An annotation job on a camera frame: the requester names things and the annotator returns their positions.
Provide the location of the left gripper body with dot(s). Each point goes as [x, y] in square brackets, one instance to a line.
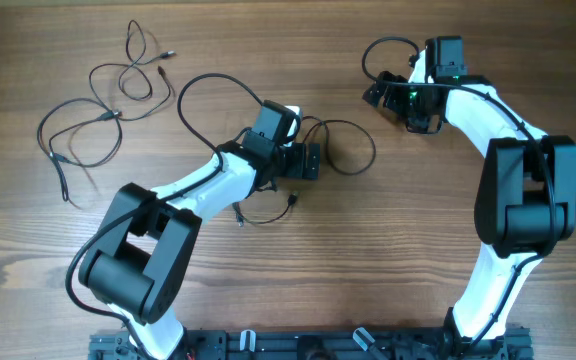
[294, 161]

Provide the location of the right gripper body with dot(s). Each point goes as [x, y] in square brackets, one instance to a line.
[409, 103]

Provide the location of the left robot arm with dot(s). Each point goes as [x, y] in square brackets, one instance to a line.
[137, 260]

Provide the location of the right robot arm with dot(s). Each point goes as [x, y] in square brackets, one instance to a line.
[526, 199]

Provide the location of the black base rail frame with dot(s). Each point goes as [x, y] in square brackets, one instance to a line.
[411, 343]

